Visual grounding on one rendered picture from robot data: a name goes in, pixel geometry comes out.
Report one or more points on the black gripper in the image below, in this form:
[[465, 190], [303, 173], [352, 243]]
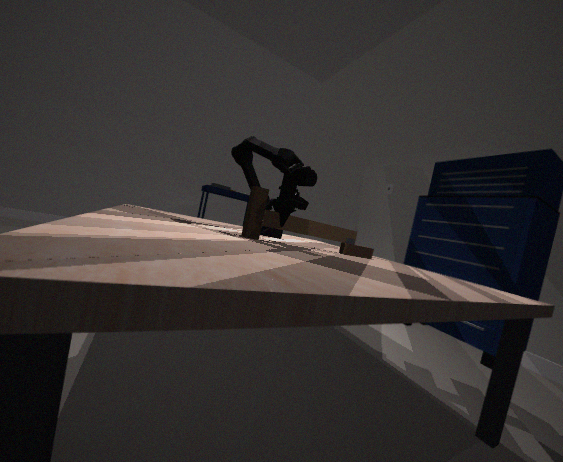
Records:
[[285, 204]]

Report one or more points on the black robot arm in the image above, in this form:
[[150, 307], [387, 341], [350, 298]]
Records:
[[281, 158]]

